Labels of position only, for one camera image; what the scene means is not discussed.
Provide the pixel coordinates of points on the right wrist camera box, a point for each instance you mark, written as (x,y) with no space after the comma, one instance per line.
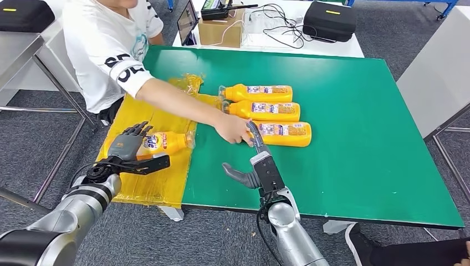
(268,172)

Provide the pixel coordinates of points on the white table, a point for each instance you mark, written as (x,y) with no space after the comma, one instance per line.
(334,49)

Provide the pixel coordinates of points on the white table foot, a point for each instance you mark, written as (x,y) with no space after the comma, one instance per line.
(172,214)
(337,227)

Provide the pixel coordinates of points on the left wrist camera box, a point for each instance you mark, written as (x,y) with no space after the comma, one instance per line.
(147,166)

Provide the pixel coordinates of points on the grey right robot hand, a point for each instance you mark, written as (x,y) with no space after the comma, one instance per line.
(240,177)

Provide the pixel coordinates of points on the black case with yellow tag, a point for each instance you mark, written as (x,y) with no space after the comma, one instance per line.
(25,18)
(328,24)

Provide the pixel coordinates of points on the orange detergent bottle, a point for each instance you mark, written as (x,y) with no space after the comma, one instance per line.
(293,137)
(244,110)
(172,143)
(242,93)

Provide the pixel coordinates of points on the blue metal leg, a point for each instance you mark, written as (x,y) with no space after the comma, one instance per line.
(170,4)

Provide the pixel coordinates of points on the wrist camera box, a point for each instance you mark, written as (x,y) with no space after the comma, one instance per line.
(147,166)
(268,172)

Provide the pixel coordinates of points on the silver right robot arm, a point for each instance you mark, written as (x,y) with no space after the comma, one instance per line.
(290,235)

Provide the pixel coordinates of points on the blue metal frame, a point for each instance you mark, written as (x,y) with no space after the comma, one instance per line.
(449,7)

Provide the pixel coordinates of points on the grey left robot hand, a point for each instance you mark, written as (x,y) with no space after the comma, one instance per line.
(126,147)

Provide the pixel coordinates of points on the clear plastic box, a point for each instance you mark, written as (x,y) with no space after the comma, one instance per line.
(255,25)

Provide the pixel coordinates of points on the black remote controller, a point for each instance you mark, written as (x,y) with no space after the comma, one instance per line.
(213,14)

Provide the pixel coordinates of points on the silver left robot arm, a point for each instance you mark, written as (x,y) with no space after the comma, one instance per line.
(73,209)

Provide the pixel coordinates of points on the black tablet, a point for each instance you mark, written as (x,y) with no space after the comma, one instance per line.
(186,22)

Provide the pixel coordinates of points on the yellow taped mat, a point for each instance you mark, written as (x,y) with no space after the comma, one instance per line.
(161,183)

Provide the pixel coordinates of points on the steel frame table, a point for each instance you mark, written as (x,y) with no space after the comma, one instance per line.
(18,47)

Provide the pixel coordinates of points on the brown cardboard box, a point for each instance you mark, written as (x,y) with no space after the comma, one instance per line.
(220,35)

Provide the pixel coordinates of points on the pale grey table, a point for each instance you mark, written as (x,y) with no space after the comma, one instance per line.
(437,73)

